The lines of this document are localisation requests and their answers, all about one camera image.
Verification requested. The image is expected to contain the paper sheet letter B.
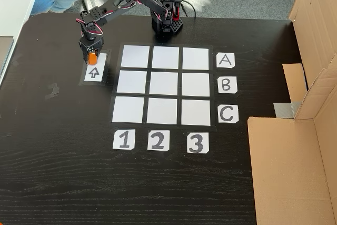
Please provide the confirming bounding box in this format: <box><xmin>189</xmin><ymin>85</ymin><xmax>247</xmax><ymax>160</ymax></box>
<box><xmin>217</xmin><ymin>76</ymin><xmax>239</xmax><ymax>94</ymax></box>

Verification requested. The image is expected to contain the white metal chair leg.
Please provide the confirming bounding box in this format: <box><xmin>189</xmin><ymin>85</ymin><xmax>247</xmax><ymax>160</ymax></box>
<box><xmin>83</xmin><ymin>0</ymin><xmax>96</xmax><ymax>12</ymax></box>

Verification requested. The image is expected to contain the brown cardboard box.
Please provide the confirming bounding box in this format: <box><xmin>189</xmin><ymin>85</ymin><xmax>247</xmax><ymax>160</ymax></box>
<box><xmin>247</xmin><ymin>0</ymin><xmax>337</xmax><ymax>225</ymax></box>

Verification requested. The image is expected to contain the round orange token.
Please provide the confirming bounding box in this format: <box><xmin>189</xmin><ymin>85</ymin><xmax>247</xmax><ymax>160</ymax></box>
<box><xmin>87</xmin><ymin>52</ymin><xmax>98</xmax><ymax>66</ymax></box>

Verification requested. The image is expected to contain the black cable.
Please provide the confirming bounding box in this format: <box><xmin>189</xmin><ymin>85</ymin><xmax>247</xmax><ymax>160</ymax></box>
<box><xmin>155</xmin><ymin>0</ymin><xmax>197</xmax><ymax>18</ymax></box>

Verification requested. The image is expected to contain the white nine-square grid sheet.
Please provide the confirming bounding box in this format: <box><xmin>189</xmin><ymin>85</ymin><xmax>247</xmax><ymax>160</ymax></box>
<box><xmin>109</xmin><ymin>43</ymin><xmax>218</xmax><ymax>131</ymax></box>

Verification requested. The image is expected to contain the paper sheet letter A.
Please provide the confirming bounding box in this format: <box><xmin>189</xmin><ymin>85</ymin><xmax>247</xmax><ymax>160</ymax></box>
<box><xmin>216</xmin><ymin>53</ymin><xmax>235</xmax><ymax>69</ymax></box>

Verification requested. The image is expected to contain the paper sheet letter C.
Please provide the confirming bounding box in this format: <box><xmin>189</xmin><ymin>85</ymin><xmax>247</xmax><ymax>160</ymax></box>
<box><xmin>217</xmin><ymin>104</ymin><xmax>240</xmax><ymax>124</ymax></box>

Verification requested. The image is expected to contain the paper sheet with arrow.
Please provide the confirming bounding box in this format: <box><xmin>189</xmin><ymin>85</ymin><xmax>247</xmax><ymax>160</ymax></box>
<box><xmin>78</xmin><ymin>48</ymin><xmax>113</xmax><ymax>86</ymax></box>

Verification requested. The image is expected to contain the paper sheet number 1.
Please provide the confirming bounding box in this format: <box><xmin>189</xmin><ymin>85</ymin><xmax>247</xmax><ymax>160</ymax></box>
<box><xmin>112</xmin><ymin>129</ymin><xmax>136</xmax><ymax>151</ymax></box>

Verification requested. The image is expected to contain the paper sheet number 2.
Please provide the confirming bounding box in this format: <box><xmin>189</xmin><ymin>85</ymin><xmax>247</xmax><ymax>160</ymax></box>
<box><xmin>147</xmin><ymin>130</ymin><xmax>171</xmax><ymax>152</ymax></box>

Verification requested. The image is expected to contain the grey duct tape piece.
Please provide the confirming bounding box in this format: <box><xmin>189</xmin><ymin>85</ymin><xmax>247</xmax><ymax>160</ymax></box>
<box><xmin>273</xmin><ymin>101</ymin><xmax>302</xmax><ymax>119</ymax></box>

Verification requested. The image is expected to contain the paper sheet number 3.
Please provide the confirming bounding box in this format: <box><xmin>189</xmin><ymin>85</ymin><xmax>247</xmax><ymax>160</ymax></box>
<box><xmin>186</xmin><ymin>132</ymin><xmax>210</xmax><ymax>154</ymax></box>

